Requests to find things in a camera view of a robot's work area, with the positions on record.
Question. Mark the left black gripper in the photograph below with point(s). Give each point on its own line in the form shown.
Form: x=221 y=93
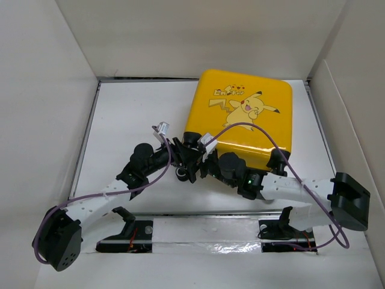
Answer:
x=181 y=155

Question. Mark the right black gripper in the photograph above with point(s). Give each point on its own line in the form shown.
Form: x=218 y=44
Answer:
x=203 y=165

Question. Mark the yellow Pikachu suitcase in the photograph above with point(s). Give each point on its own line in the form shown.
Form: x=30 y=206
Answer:
x=250 y=115

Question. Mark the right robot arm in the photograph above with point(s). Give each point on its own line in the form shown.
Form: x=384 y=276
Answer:
x=341 y=199

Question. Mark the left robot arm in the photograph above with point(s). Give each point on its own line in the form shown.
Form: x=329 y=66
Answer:
x=58 y=239

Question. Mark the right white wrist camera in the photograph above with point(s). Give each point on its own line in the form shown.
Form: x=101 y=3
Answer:
x=207 y=143

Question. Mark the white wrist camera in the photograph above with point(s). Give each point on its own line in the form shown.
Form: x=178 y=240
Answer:
x=160 y=130
x=207 y=143

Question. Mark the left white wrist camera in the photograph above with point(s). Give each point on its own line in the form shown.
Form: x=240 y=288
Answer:
x=160 y=130

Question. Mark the metal base rail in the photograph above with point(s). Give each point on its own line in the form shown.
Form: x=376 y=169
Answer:
x=191 y=234

